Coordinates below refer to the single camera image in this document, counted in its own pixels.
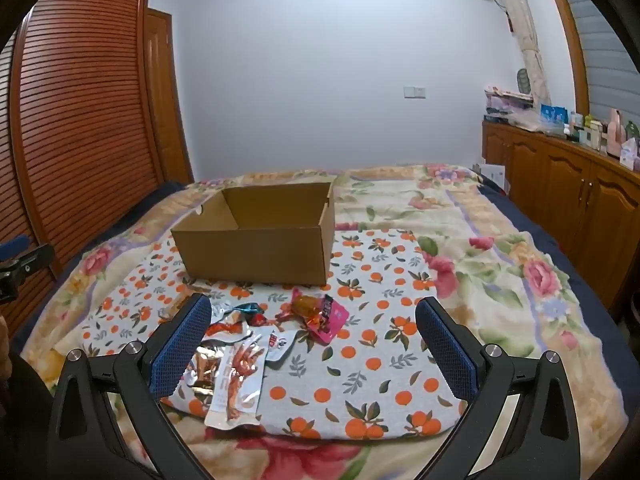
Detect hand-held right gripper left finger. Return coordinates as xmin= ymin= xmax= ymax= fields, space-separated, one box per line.
xmin=50 ymin=292 xmax=213 ymax=480

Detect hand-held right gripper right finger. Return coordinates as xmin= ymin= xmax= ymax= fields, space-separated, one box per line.
xmin=415 ymin=296 xmax=583 ymax=480

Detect brown snack packet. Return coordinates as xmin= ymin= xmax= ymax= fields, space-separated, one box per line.
xmin=182 ymin=342 xmax=221 ymax=401

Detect white chicken feet snack packet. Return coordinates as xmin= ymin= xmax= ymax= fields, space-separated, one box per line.
xmin=204 ymin=332 xmax=268 ymax=428

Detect red and white snack pouch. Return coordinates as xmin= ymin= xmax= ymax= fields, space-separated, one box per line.
xmin=262 ymin=327 xmax=301 ymax=365

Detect brown cardboard box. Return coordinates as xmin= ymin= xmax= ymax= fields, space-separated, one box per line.
xmin=171 ymin=180 xmax=336 ymax=285

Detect pink snack packet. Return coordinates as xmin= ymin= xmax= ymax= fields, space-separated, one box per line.
xmin=306 ymin=296 xmax=351 ymax=345

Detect person's left forearm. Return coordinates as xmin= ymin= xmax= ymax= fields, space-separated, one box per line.
xmin=0 ymin=352 xmax=58 ymax=480

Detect orange fruit print cloth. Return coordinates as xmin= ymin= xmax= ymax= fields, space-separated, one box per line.
xmin=80 ymin=227 xmax=473 ymax=441

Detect floral blanket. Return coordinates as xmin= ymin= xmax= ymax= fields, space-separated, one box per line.
xmin=20 ymin=162 xmax=628 ymax=480

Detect bed with navy sheet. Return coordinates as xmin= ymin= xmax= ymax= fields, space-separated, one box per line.
xmin=10 ymin=180 xmax=631 ymax=361

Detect louvered wooden wardrobe door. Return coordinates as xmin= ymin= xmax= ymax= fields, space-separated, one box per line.
xmin=0 ymin=0 xmax=166 ymax=341

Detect white box beside bed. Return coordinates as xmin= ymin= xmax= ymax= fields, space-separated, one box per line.
xmin=472 ymin=162 xmax=508 ymax=191

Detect wooden cabinet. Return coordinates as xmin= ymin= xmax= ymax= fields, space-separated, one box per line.
xmin=481 ymin=119 xmax=640 ymax=311

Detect blue packet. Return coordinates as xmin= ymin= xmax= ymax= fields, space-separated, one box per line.
xmin=539 ymin=104 xmax=568 ymax=128

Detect group of cosmetic bottles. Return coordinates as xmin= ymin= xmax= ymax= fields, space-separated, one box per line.
xmin=567 ymin=112 xmax=608 ymax=151

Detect white carton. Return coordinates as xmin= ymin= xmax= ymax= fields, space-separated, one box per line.
xmin=620 ymin=137 xmax=640 ymax=168

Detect pink bottle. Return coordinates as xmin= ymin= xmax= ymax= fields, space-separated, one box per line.
xmin=606 ymin=109 xmax=626 ymax=156

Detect window blinds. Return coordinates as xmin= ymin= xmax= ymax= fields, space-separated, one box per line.
xmin=550 ymin=0 xmax=640 ymax=121

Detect wooden window frame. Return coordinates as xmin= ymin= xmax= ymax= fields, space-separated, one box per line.
xmin=537 ymin=0 xmax=591 ymax=116

